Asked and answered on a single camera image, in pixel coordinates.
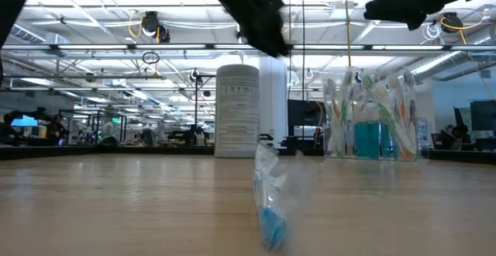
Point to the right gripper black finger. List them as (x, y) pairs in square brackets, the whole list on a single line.
[(410, 4)]

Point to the black screen on stand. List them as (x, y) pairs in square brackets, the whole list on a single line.
[(304, 114)]

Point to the black wall monitor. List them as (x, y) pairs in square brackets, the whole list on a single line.
[(483, 116)]

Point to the clear acrylic organizer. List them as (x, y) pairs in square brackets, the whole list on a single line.
[(417, 147)]

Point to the white building column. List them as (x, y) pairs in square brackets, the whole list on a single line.
[(277, 101)]

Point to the blue toothbrush in clear wrapper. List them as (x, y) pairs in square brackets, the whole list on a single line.
[(271, 225)]

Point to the purple toothbrush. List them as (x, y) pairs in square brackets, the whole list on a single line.
[(412, 112)]

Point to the person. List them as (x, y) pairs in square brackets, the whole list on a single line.
[(56, 130), (455, 137)]

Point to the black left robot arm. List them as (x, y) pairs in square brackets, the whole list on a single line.
[(11, 0)]

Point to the desk monitor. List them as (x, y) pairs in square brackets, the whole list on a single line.
[(24, 121)]

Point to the black pole stand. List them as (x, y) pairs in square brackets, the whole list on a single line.
[(195, 104)]

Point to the black table frame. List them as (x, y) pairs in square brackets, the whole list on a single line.
[(116, 150)]

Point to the silver ceiling duct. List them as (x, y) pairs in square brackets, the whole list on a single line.
[(434, 65)]

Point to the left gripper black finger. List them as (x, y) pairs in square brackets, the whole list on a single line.
[(267, 35)]

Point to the white wipes canister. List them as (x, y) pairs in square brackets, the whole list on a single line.
[(237, 112)]

